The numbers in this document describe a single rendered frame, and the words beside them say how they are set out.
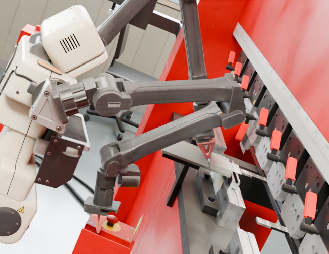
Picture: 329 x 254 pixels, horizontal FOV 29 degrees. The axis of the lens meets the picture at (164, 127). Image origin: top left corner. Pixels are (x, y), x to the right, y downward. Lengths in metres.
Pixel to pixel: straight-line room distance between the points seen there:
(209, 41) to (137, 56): 2.70
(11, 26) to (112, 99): 3.94
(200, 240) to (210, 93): 0.49
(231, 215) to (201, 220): 0.10
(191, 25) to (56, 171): 0.66
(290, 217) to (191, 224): 0.58
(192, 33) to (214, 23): 0.92
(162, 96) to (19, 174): 0.49
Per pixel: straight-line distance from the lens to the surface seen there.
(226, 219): 2.15
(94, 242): 1.93
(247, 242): 1.92
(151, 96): 1.72
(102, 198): 1.89
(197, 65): 2.16
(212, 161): 2.30
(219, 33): 3.06
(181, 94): 1.74
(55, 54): 1.78
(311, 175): 1.54
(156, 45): 5.73
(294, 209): 1.56
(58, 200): 3.80
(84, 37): 1.77
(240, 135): 2.12
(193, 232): 2.03
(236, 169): 2.34
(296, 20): 2.17
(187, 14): 2.11
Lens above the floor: 1.73
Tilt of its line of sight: 17 degrees down
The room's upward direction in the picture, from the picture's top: 24 degrees clockwise
